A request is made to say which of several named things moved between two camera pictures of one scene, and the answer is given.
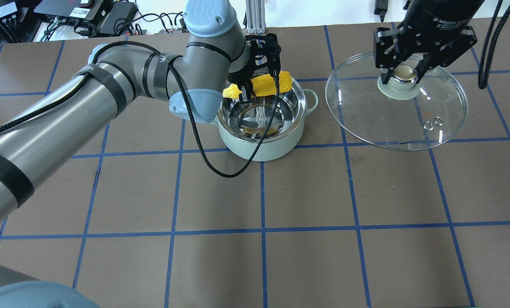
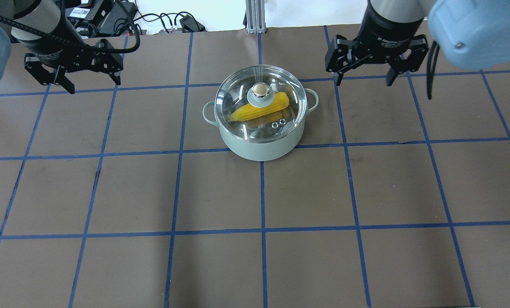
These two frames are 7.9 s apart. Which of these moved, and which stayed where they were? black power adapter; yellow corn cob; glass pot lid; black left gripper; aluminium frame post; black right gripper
Moved: glass pot lid; yellow corn cob; black left gripper; black right gripper
Stayed: black power adapter; aluminium frame post
